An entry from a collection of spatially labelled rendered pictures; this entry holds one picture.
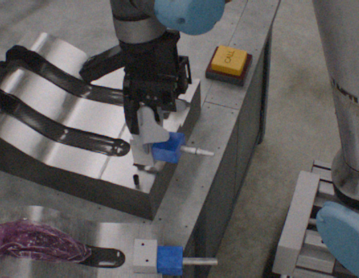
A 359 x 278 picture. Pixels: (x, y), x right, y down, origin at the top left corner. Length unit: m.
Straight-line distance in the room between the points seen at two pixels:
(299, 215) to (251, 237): 1.12
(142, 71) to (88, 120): 0.24
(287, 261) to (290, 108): 1.47
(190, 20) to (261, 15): 0.73
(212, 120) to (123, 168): 0.25
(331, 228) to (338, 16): 0.24
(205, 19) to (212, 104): 0.53
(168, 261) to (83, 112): 0.34
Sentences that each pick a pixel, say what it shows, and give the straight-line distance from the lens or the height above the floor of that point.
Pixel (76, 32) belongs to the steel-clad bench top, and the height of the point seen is 0.80.
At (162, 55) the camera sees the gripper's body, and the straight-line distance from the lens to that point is 0.92.
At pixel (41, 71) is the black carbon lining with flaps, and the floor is 0.92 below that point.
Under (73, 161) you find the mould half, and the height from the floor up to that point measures 0.88.
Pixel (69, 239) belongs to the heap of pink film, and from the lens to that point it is 1.03.
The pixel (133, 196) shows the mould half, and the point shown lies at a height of 0.86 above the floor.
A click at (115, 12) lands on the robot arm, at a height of 1.20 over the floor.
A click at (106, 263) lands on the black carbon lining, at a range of 1.04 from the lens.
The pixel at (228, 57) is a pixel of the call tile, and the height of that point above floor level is 0.84.
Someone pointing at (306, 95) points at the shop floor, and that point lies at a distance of 2.41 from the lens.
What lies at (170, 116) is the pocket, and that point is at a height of 0.86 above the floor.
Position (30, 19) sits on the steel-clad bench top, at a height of 0.80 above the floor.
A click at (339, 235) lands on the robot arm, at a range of 0.65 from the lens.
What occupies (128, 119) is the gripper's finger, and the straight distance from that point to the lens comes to 0.98.
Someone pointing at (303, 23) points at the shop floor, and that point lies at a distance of 2.70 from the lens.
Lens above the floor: 1.77
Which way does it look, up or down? 52 degrees down
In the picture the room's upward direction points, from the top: 3 degrees counter-clockwise
